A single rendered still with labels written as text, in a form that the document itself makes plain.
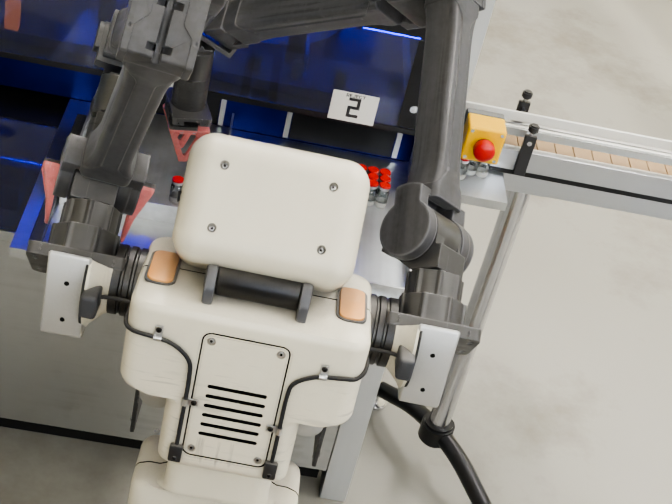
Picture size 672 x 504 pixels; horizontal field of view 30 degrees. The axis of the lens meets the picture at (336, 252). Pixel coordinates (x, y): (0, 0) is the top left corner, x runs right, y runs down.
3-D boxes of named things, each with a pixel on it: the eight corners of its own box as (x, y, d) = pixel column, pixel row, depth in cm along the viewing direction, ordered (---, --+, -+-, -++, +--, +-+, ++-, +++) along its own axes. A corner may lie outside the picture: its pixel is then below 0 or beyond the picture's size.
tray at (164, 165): (96, 103, 238) (97, 87, 236) (231, 128, 240) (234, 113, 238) (59, 203, 210) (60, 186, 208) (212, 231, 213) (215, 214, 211)
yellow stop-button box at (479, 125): (457, 138, 238) (467, 106, 234) (494, 145, 239) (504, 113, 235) (459, 160, 232) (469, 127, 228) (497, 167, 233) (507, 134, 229)
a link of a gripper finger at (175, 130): (197, 146, 216) (205, 99, 211) (204, 169, 210) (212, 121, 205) (158, 144, 214) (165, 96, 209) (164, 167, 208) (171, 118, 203)
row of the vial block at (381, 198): (289, 184, 228) (294, 163, 226) (385, 203, 230) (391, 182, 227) (288, 191, 227) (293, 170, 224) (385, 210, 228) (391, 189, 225)
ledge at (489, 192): (436, 160, 250) (438, 151, 249) (499, 172, 251) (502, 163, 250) (438, 199, 239) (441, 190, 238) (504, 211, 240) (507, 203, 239)
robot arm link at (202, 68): (188, 50, 197) (221, 48, 200) (172, 30, 202) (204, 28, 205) (182, 89, 201) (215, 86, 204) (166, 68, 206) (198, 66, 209)
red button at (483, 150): (469, 151, 232) (475, 132, 230) (490, 155, 233) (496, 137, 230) (471, 162, 229) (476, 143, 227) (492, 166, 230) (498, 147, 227)
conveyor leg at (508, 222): (413, 424, 303) (501, 161, 258) (450, 430, 304) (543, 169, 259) (414, 451, 296) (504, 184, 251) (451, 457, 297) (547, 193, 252)
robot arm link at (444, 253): (436, 278, 152) (460, 292, 156) (448, 200, 155) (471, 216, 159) (376, 282, 158) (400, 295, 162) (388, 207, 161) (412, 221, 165)
